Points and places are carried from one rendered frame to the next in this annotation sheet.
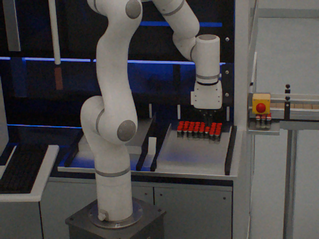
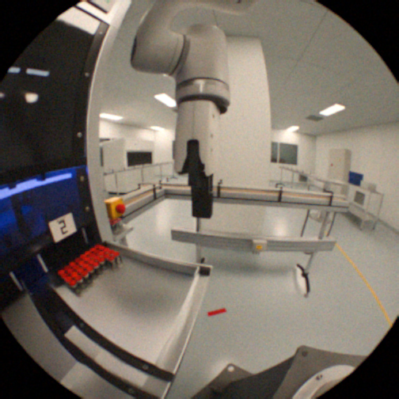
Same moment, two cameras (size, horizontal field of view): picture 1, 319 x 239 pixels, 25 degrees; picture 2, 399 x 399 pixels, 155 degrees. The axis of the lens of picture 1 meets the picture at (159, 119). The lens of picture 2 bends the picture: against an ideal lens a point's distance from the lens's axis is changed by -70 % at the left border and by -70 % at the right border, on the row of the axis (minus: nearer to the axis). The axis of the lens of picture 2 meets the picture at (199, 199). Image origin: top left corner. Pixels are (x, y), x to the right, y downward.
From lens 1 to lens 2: 2.58 m
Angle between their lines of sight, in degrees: 80
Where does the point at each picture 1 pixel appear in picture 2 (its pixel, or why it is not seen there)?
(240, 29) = (93, 123)
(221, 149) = (137, 266)
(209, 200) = not seen: hidden behind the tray
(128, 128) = not seen: outside the picture
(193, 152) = (128, 295)
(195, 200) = not seen: hidden behind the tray
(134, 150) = (75, 374)
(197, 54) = (215, 42)
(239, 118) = (104, 230)
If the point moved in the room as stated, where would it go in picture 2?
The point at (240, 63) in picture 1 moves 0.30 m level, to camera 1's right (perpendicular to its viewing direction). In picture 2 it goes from (94, 164) to (134, 159)
